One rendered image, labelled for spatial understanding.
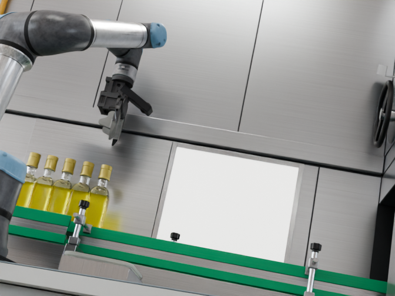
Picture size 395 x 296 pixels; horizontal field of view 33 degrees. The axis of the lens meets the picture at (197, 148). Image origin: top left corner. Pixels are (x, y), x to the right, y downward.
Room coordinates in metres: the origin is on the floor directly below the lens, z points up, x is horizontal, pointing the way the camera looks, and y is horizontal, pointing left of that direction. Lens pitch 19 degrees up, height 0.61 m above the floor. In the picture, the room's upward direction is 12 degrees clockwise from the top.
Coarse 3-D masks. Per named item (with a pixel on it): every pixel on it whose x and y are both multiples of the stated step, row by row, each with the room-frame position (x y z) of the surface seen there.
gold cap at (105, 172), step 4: (104, 164) 1.95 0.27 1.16; (104, 168) 1.95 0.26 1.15; (108, 168) 1.95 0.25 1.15; (100, 172) 1.95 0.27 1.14; (104, 172) 1.94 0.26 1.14; (108, 172) 1.95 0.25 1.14; (100, 176) 1.95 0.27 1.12; (104, 176) 1.94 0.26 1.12; (108, 176) 1.95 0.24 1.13; (108, 180) 1.97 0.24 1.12
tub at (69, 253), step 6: (66, 252) 1.63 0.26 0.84; (72, 252) 1.62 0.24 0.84; (78, 252) 1.62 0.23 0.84; (84, 258) 1.63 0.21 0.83; (90, 258) 1.63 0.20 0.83; (96, 258) 1.62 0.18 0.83; (102, 258) 1.61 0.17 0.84; (108, 258) 1.61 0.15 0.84; (114, 264) 1.62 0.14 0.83; (120, 264) 1.62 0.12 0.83; (126, 264) 1.61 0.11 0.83; (132, 264) 1.63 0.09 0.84; (132, 270) 1.69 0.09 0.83; (138, 276) 1.79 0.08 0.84
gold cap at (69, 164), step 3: (66, 159) 1.96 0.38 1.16; (69, 159) 1.96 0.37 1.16; (72, 159) 1.96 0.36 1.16; (66, 162) 1.96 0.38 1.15; (69, 162) 1.96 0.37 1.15; (72, 162) 1.96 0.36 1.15; (75, 162) 1.97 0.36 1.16; (63, 165) 1.97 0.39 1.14; (66, 165) 1.96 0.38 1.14; (69, 165) 1.96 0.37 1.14; (72, 165) 1.96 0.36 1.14; (63, 168) 1.96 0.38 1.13; (66, 168) 1.96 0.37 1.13; (69, 168) 1.96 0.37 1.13; (72, 168) 1.97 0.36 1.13; (69, 171) 1.96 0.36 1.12; (72, 171) 1.97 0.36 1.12; (72, 174) 1.98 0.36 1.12
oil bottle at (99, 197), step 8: (96, 192) 1.93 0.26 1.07; (104, 192) 1.93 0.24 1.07; (88, 200) 1.94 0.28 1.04; (96, 200) 1.93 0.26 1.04; (104, 200) 1.93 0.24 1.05; (88, 208) 1.94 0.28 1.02; (96, 208) 1.93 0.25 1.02; (104, 208) 1.94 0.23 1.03; (88, 216) 1.93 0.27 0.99; (96, 216) 1.93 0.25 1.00; (104, 216) 1.96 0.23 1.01; (96, 224) 1.93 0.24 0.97
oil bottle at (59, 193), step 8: (56, 184) 1.95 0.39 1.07; (64, 184) 1.95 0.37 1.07; (56, 192) 1.95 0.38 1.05; (64, 192) 1.95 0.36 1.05; (48, 200) 1.95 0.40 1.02; (56, 200) 1.95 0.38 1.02; (64, 200) 1.95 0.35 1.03; (48, 208) 1.95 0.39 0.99; (56, 208) 1.95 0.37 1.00; (64, 208) 1.95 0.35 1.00
